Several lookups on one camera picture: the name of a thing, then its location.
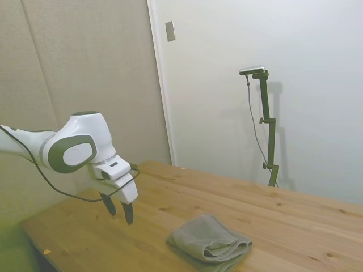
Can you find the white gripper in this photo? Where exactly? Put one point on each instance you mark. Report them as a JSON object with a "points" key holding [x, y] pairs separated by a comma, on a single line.
{"points": [[129, 190]]}

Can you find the grey towel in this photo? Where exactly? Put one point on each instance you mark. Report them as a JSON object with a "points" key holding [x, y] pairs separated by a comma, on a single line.
{"points": [[208, 241]]}

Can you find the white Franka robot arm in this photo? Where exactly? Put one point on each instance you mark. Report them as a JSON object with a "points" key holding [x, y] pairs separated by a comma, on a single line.
{"points": [[79, 133]]}

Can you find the small orange tape piece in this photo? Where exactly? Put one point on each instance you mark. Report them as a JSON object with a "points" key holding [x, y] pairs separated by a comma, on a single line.
{"points": [[46, 251]]}

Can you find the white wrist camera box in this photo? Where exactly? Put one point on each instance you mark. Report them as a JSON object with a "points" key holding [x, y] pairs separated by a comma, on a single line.
{"points": [[114, 170]]}

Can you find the white door frame trim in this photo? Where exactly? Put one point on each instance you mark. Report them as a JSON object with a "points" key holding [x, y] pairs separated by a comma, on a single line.
{"points": [[161, 85]]}

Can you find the dark green camera stand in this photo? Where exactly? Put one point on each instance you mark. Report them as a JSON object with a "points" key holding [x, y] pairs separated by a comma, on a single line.
{"points": [[269, 133]]}

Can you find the grey wall switch plate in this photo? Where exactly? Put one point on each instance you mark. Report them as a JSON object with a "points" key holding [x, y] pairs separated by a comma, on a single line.
{"points": [[170, 31]]}

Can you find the silver camera on stand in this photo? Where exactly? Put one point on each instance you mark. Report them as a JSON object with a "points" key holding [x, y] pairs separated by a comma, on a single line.
{"points": [[252, 70]]}

